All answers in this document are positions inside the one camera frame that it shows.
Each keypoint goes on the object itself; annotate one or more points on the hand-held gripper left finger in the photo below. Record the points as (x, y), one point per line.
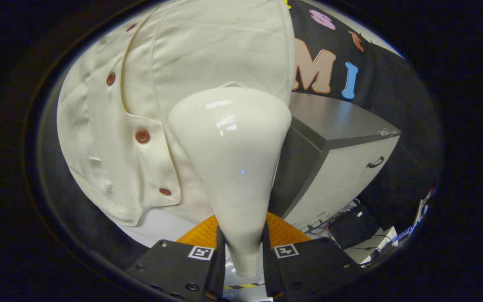
(219, 272)

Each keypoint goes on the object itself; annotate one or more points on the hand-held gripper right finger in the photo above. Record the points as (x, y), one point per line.
(268, 272)

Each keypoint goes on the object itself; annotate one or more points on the white garment steamer head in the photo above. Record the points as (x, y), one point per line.
(233, 147)

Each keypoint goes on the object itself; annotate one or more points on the cream button shirt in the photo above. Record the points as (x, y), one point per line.
(208, 46)

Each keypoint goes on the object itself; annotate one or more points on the yellow black floor tape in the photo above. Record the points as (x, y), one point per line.
(243, 286)

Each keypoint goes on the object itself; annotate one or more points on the black box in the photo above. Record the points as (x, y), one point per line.
(352, 228)

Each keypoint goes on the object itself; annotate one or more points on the white box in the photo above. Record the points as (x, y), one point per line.
(371, 247)

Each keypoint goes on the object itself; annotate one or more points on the grey beige cabinet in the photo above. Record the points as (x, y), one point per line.
(342, 167)

